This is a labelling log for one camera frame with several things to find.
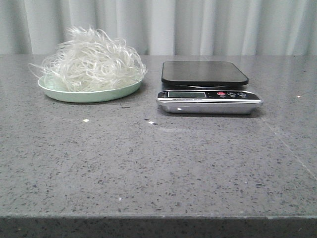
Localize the white vermicelli noodle bundle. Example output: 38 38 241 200
28 26 147 92

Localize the light green round plate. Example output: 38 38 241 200
38 75 142 103

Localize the black silver kitchen scale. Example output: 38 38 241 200
157 61 263 115

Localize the white pleated curtain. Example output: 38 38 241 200
0 0 317 56

